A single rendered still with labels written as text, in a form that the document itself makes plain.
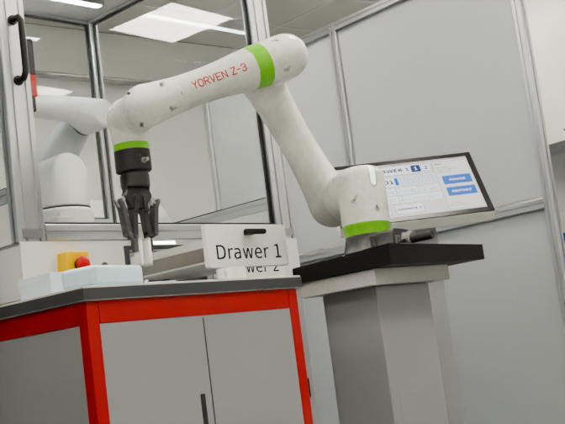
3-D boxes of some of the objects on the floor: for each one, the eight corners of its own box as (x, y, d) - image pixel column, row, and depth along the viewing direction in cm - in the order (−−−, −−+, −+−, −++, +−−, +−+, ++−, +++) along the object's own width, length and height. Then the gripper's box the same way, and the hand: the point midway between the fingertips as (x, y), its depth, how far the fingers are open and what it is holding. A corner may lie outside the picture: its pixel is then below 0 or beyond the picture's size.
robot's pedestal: (498, 560, 266) (453, 262, 276) (419, 590, 246) (373, 267, 257) (410, 554, 288) (372, 278, 299) (331, 580, 269) (293, 284, 279)
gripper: (118, 169, 261) (128, 264, 258) (166, 171, 271) (176, 262, 268) (101, 176, 266) (111, 269, 263) (149, 177, 277) (159, 267, 273)
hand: (142, 252), depth 266 cm, fingers closed
